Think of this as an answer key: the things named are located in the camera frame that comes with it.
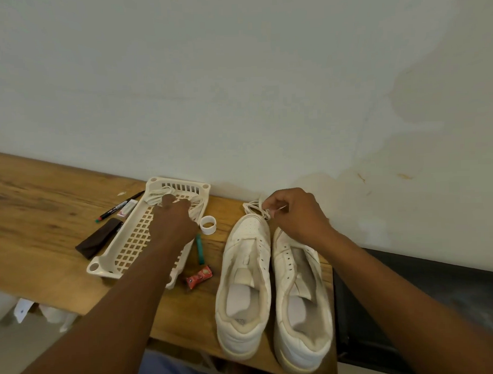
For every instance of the person's left fingers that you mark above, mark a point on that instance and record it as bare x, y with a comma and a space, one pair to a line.
171, 200

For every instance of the person's right hand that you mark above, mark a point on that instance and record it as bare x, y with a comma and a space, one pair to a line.
302, 219

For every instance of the person's left hand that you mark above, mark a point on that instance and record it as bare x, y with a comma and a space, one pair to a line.
173, 225

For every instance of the white plastic lattice basket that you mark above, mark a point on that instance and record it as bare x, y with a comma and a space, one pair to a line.
131, 241

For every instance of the white sneaker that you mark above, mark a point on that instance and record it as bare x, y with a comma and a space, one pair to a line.
301, 312
243, 282

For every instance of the white paper tag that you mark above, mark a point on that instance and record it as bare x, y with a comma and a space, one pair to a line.
23, 309

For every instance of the dark brown pouch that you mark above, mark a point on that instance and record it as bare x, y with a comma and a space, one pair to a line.
99, 238

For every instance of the person's blue trousers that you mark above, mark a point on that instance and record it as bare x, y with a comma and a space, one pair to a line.
168, 371

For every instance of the green marker pen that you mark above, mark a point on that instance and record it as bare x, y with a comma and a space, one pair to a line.
200, 251

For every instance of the black marker pen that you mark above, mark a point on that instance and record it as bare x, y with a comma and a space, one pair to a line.
116, 207

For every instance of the white eraser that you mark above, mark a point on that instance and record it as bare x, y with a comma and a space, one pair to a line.
127, 208

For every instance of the person's right thumb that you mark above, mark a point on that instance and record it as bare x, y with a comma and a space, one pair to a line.
278, 214

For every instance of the person's right forearm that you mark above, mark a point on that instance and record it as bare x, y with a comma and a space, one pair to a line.
404, 308

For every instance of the red candy wrapper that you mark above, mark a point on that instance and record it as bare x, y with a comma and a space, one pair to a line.
199, 277

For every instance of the black cabinet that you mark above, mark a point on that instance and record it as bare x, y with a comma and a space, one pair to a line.
414, 267

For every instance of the person's left forearm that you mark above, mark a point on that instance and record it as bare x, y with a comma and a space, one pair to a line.
114, 318

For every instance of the white thin shoelace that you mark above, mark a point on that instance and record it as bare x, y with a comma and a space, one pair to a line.
253, 208

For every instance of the white tape roll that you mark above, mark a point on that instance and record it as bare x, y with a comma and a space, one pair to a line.
208, 229

